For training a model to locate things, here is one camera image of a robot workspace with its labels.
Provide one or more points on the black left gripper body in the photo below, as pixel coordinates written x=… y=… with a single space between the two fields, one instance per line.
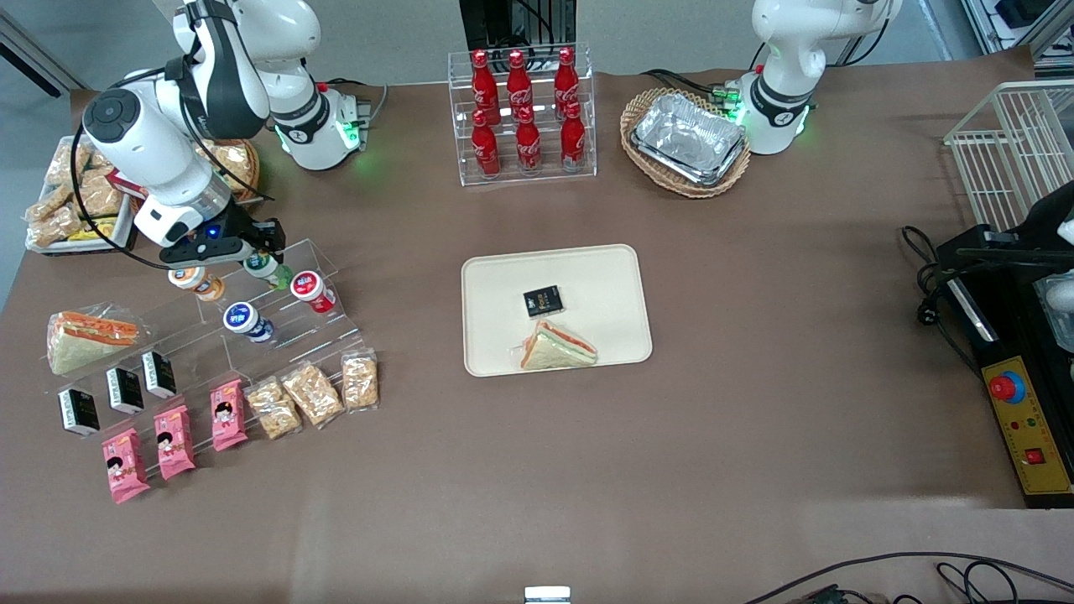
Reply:
x=1034 y=228

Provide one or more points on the clear acrylic stepped stand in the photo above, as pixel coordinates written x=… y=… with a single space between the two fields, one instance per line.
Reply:
x=294 y=334

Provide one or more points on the pink snack packet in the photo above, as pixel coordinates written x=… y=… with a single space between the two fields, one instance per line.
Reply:
x=228 y=416
x=126 y=466
x=174 y=443

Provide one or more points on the light wicker basket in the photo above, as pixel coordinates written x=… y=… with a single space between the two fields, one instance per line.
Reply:
x=646 y=109

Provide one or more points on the red cola bottle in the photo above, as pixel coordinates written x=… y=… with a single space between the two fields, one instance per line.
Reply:
x=528 y=143
x=566 y=75
x=485 y=147
x=518 y=77
x=573 y=138
x=481 y=77

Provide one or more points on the blue gum bottle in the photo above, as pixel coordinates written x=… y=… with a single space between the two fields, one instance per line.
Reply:
x=245 y=321

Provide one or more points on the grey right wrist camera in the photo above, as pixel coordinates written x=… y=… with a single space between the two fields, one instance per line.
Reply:
x=205 y=252

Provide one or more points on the clear snack bag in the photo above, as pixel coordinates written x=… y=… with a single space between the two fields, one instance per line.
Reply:
x=54 y=228
x=63 y=164
x=228 y=164
x=101 y=197
x=48 y=204

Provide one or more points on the small black box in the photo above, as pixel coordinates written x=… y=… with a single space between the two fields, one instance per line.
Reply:
x=125 y=391
x=79 y=413
x=159 y=374
x=543 y=302

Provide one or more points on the dark metal bar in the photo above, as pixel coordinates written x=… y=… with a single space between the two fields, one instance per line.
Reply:
x=33 y=59

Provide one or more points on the clear acrylic bottle rack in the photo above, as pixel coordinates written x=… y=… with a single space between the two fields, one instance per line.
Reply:
x=545 y=172

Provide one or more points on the aluminium foil tray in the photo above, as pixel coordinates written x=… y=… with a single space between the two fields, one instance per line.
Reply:
x=688 y=130
x=671 y=168

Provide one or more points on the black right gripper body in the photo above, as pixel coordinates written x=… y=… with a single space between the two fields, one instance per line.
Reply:
x=248 y=230

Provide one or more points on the yellow snack packet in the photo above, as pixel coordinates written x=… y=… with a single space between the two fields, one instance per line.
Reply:
x=94 y=231

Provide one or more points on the red gum bottle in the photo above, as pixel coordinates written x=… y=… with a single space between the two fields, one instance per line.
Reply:
x=310 y=289

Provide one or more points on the orange gum bottle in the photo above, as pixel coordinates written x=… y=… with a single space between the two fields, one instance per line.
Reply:
x=195 y=281

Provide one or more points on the wrapped triangle sandwich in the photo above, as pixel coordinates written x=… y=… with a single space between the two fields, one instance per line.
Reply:
x=558 y=351
x=84 y=340

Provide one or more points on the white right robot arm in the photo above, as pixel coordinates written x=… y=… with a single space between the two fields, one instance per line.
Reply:
x=147 y=147

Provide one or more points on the white rectangular tray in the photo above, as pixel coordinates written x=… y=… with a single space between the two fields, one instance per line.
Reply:
x=122 y=239

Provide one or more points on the black metal frame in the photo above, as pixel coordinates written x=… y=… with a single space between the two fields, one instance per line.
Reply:
x=503 y=21

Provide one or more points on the green gum bottle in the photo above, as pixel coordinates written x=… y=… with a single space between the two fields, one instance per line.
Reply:
x=273 y=273

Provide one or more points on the clear cracker packet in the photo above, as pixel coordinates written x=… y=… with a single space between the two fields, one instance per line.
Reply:
x=360 y=381
x=312 y=394
x=273 y=409

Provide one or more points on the black yellow control box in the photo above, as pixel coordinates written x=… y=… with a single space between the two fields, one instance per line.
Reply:
x=1019 y=394

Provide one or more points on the beige plastic tray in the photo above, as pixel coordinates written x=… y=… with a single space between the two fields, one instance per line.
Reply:
x=604 y=294

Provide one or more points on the red cookie box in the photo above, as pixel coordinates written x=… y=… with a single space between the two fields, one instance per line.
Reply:
x=124 y=183

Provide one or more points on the metal shelf frame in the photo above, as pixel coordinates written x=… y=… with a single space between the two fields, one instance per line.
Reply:
x=1019 y=21

